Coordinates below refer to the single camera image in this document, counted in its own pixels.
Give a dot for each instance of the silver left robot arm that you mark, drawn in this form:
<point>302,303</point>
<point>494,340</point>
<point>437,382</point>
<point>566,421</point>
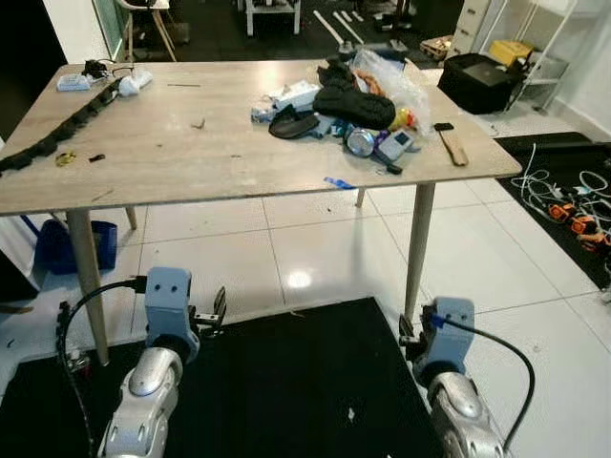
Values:
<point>143,401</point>

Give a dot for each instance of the black floor mat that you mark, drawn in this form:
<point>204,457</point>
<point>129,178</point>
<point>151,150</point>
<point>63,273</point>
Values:
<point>582,153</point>
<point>286,382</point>

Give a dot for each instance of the small black metal clamp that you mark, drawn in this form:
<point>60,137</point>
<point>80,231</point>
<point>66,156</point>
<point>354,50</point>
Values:
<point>76,361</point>

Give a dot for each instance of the light wooden table tapered legs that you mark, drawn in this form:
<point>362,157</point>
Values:
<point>220,162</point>

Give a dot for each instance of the blue paper strip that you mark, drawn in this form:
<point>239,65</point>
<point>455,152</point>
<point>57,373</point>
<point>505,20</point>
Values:
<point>339,182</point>

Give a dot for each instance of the blue dustpan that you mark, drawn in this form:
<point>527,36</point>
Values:
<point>57,250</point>

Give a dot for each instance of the grey device with screen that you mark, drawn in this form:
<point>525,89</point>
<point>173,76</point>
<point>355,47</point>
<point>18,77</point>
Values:
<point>396,145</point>

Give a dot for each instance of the wooden stick black head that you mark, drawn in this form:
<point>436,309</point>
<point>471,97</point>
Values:
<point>453,148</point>

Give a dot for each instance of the silver drink can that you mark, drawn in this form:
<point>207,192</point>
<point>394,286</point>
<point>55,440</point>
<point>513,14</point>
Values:
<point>361,143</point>

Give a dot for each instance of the black cap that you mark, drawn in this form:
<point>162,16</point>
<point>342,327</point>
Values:
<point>291,124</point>

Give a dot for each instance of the small yellow item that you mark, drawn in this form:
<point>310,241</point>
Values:
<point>406,119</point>

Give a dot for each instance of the small yellowish scrap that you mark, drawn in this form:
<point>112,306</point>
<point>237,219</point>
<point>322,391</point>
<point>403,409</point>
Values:
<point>65,159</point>

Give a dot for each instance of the white carton box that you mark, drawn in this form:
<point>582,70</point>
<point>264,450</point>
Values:
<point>291,95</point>

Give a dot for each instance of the black quilted cloth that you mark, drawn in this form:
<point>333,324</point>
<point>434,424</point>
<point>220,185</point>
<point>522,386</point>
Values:
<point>353,103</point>

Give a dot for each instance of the long black belt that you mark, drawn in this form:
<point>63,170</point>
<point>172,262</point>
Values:
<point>57,134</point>

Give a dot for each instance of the white crumpled tissue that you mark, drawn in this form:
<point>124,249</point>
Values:
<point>134,82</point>

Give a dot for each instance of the clear plastic bag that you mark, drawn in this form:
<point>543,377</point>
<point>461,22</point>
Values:
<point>396,81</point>

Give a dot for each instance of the orange wrapper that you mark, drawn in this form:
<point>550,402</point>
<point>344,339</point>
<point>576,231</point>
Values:
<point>369,82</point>

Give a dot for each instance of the black carry bag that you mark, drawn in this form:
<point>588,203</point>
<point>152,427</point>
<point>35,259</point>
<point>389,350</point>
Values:
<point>477,84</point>

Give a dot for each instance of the small light blue box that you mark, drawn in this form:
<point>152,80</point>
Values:
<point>73,83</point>

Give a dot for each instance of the black charger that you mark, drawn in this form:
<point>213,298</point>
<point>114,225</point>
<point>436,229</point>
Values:
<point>95,69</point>

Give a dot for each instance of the white chair wooden legs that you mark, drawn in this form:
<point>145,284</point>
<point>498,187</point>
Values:
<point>162,33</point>

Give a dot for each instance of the small cardboard tray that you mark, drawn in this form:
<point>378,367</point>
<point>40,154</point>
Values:
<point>437,48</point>

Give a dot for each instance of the white shelf rack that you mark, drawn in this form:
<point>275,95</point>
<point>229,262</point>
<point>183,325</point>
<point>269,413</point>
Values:
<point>539,69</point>

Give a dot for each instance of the yellow box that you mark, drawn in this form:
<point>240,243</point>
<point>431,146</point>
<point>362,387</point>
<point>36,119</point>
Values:
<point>511,51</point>

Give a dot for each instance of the white drawer unit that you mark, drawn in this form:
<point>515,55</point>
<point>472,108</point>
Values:
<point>470,24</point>

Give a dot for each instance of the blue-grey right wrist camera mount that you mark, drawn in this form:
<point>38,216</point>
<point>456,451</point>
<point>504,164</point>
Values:
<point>449,334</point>

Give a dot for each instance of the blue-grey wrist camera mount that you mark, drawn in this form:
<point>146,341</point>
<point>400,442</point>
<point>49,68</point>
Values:
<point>449,334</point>
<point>169,296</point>

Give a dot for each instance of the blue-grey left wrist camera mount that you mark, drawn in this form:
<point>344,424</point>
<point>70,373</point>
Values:
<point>169,296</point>

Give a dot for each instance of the white stool frame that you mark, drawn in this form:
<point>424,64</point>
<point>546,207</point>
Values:
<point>272,5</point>

